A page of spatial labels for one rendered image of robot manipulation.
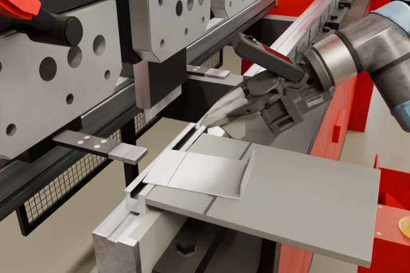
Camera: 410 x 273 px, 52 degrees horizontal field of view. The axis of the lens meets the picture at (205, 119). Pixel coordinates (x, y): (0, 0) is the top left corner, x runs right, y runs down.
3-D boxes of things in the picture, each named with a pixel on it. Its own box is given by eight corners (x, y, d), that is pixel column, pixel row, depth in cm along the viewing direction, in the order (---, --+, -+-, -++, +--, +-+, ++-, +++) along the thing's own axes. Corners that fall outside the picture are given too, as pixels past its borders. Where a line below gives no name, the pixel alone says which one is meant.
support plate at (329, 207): (369, 269, 43) (371, 261, 43) (144, 204, 52) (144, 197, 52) (379, 175, 58) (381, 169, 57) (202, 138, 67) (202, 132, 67)
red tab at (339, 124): (338, 143, 152) (340, 126, 149) (332, 142, 153) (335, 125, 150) (343, 125, 164) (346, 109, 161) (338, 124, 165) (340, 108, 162)
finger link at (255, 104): (231, 126, 65) (282, 98, 64) (226, 119, 65) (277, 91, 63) (226, 113, 70) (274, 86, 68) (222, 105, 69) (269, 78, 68)
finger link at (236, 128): (216, 156, 69) (266, 129, 68) (198, 130, 67) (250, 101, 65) (214, 146, 72) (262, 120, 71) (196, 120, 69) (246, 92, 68)
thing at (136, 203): (146, 215, 54) (144, 195, 52) (125, 209, 55) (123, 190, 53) (207, 141, 70) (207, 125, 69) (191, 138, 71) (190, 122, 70)
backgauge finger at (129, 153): (119, 189, 56) (115, 157, 54) (-25, 148, 65) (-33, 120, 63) (162, 146, 66) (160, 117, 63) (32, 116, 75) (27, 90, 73)
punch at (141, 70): (152, 125, 52) (147, 50, 47) (138, 122, 52) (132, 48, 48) (187, 94, 60) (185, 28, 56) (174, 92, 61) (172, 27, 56)
